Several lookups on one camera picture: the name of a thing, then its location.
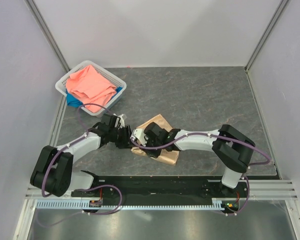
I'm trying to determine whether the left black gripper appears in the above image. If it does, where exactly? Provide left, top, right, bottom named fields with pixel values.
left=108, top=125, right=139, bottom=150

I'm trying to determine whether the aluminium frame post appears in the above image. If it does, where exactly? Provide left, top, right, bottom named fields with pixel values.
left=244, top=0, right=291, bottom=73
left=25, top=0, right=70, bottom=72

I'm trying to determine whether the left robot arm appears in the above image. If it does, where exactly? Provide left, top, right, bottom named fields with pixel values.
left=30, top=113, right=132, bottom=198

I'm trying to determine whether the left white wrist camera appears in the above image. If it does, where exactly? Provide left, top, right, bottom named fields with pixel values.
left=115, top=114, right=127, bottom=129

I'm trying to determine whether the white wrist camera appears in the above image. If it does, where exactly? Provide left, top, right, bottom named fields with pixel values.
left=130, top=128, right=149, bottom=147
left=115, top=114, right=127, bottom=129

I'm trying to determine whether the white plastic basket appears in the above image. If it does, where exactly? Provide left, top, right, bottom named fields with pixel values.
left=55, top=60, right=127, bottom=118

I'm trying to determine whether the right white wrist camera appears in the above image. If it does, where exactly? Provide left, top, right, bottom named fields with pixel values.
left=130, top=128, right=149, bottom=147

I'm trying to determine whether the right aluminium frame post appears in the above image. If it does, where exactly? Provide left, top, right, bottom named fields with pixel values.
left=244, top=0, right=291, bottom=73

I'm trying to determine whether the left aluminium frame post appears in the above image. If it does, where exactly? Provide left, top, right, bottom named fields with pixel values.
left=25, top=0, right=70, bottom=72

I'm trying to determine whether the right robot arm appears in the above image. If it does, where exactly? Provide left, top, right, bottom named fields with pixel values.
left=137, top=122, right=256, bottom=197

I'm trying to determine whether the white slotted cable duct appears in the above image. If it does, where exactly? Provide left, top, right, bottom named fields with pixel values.
left=35, top=198, right=225, bottom=211

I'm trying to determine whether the pink cloth in basket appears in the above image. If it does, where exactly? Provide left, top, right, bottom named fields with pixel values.
left=65, top=65, right=117, bottom=113

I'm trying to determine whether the blue cloth in basket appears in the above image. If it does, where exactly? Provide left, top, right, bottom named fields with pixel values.
left=65, top=86, right=123, bottom=108

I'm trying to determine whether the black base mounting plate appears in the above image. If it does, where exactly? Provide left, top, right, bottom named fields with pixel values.
left=71, top=175, right=248, bottom=206

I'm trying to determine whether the peach satin napkin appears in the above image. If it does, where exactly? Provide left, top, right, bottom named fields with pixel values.
left=131, top=114, right=179, bottom=166

